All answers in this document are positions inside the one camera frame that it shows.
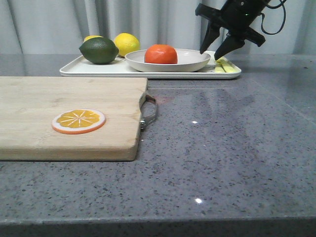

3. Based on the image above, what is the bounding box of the yellow plastic fork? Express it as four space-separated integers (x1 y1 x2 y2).
214 57 240 73

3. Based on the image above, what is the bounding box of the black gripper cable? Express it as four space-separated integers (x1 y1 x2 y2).
260 0 288 35

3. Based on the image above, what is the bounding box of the orange slice toy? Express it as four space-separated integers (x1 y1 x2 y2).
51 109 106 135

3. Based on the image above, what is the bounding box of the green lime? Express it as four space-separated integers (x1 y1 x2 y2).
79 38 119 64

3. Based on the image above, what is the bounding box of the yellow lemon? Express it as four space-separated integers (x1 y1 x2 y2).
114 33 140 57
83 35 103 42

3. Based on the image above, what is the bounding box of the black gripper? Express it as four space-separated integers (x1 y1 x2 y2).
195 0 269 60

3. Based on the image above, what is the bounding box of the beige round plate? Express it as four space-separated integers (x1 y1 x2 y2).
125 49 215 73

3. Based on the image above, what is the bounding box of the wooden cutting board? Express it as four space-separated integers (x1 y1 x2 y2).
0 77 147 161

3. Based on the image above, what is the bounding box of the metal cutting board handle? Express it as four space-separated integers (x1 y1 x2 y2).
139 94 158 131

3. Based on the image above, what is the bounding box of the orange mandarin fruit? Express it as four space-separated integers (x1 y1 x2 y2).
144 44 178 64

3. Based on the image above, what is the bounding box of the white bear tray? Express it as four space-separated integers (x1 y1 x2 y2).
60 51 241 79

